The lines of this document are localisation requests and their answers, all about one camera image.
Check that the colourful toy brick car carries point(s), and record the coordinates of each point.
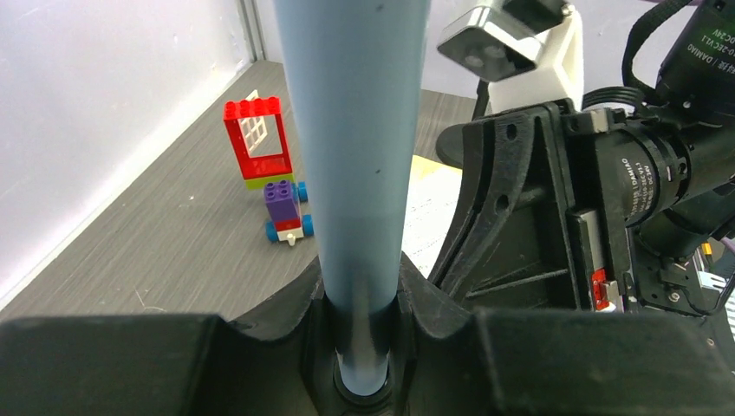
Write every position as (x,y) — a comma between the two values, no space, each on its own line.
(272,174)

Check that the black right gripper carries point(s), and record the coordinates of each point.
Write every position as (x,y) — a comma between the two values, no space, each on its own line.
(650,190)

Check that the light blue music stand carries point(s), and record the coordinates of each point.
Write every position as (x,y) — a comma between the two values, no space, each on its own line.
(353,70)

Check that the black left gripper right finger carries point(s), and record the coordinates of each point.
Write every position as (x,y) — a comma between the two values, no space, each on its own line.
(450,361)

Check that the white sheet music page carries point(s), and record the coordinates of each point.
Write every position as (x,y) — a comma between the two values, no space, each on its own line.
(431,203)

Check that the yellow sheet music page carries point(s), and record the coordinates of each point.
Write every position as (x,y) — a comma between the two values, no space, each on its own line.
(422,167)

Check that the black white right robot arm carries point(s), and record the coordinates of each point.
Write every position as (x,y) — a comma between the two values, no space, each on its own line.
(695,80)

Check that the black right microphone stand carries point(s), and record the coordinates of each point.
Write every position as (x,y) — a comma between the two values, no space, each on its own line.
(449,144)

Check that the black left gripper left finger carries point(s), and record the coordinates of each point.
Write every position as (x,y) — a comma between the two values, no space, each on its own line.
(184,364)

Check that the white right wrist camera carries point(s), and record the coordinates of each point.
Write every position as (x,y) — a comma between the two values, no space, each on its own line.
(527,52)

